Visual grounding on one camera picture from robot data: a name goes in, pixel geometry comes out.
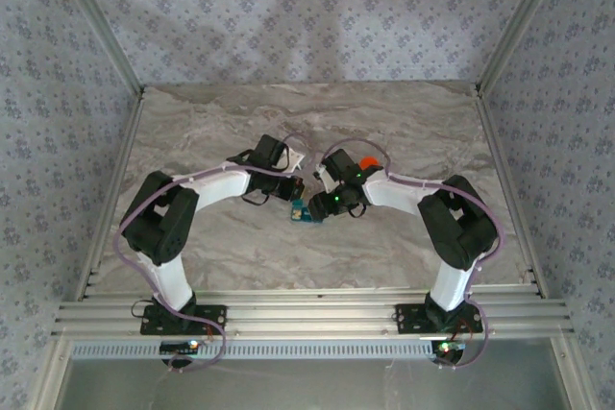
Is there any grey metal sheet panel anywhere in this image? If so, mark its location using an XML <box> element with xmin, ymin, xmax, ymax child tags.
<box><xmin>60</xmin><ymin>356</ymin><xmax>571</xmax><ymax>410</ymax></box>

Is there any aluminium frame leg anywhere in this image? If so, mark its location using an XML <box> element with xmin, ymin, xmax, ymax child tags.
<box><xmin>31</xmin><ymin>337</ymin><xmax>73</xmax><ymax>410</ymax></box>
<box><xmin>550</xmin><ymin>336</ymin><xmax>592</xmax><ymax>410</ymax></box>

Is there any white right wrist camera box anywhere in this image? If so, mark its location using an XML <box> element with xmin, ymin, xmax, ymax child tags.
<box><xmin>312</xmin><ymin>163</ymin><xmax>341</xmax><ymax>193</ymax></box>

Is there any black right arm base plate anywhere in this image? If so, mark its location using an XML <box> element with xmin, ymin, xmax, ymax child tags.
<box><xmin>394</xmin><ymin>302</ymin><xmax>484</xmax><ymax>334</ymax></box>

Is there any small circuit board green light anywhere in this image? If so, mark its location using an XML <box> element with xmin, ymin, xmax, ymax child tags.
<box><xmin>431</xmin><ymin>340</ymin><xmax>467</xmax><ymax>356</ymax></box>
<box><xmin>160</xmin><ymin>340</ymin><xmax>201</xmax><ymax>354</ymax></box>

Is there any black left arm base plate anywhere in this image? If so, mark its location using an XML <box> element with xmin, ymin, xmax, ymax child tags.
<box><xmin>139</xmin><ymin>303</ymin><xmax>228</xmax><ymax>337</ymax></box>

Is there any aluminium corner post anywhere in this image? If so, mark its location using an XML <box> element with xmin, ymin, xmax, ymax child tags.
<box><xmin>47</xmin><ymin>0</ymin><xmax>146</xmax><ymax>95</ymax></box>
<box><xmin>474</xmin><ymin>0</ymin><xmax>573</xmax><ymax>95</ymax></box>

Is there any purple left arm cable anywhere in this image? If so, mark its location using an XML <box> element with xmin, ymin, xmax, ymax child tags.
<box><xmin>114</xmin><ymin>133</ymin><xmax>318</xmax><ymax>374</ymax></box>

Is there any grey slotted cable duct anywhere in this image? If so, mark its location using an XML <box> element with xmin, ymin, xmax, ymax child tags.
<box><xmin>71</xmin><ymin>340</ymin><xmax>436</xmax><ymax>361</ymax></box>

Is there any teal pill organizer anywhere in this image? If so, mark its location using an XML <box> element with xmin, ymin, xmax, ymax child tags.
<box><xmin>289</xmin><ymin>198</ymin><xmax>324</xmax><ymax>228</ymax></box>

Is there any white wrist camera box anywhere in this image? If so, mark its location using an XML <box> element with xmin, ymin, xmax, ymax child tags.
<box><xmin>312</xmin><ymin>163</ymin><xmax>341</xmax><ymax>193</ymax></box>
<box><xmin>283</xmin><ymin>147</ymin><xmax>307</xmax><ymax>174</ymax></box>

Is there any aluminium side rail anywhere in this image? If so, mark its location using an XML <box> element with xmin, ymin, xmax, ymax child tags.
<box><xmin>474</xmin><ymin>87</ymin><xmax>550</xmax><ymax>299</ymax></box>
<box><xmin>74</xmin><ymin>87</ymin><xmax>146</xmax><ymax>301</ymax></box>

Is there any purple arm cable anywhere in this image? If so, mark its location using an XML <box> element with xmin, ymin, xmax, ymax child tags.
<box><xmin>114</xmin><ymin>133</ymin><xmax>318</xmax><ymax>374</ymax></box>
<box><xmin>316</xmin><ymin>138</ymin><xmax>506</xmax><ymax>372</ymax></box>

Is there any aluminium frame rail beam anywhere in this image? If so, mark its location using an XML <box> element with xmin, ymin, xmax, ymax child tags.
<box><xmin>50</xmin><ymin>283</ymin><xmax>577</xmax><ymax>340</ymax></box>

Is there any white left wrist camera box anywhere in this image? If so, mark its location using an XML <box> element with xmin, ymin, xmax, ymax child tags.
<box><xmin>283</xmin><ymin>147</ymin><xmax>307</xmax><ymax>174</ymax></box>

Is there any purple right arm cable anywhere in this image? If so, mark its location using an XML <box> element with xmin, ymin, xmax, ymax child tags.
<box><xmin>316</xmin><ymin>138</ymin><xmax>506</xmax><ymax>372</ymax></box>

